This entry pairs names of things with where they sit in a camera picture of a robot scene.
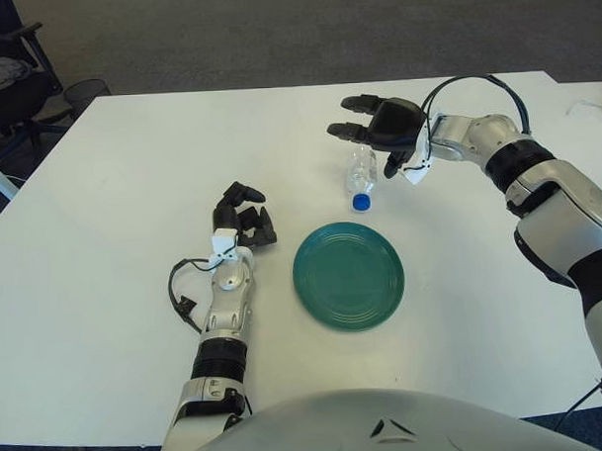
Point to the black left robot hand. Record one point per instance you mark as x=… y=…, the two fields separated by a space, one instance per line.
x=226 y=215

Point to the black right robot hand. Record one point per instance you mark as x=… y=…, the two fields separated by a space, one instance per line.
x=396 y=123

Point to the clear bottle with blue cap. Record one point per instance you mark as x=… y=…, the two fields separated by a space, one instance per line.
x=359 y=176

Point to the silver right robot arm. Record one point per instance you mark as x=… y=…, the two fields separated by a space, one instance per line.
x=552 y=197

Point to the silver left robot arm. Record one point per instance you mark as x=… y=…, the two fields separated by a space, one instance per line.
x=225 y=312

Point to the green round plate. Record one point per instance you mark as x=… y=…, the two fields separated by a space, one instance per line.
x=347 y=278

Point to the grey robot torso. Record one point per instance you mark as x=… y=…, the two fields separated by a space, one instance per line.
x=338 y=427

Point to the black office chair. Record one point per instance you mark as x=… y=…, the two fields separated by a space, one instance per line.
x=10 y=102

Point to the grey cloth bundle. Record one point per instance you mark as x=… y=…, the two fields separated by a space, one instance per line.
x=1 y=72

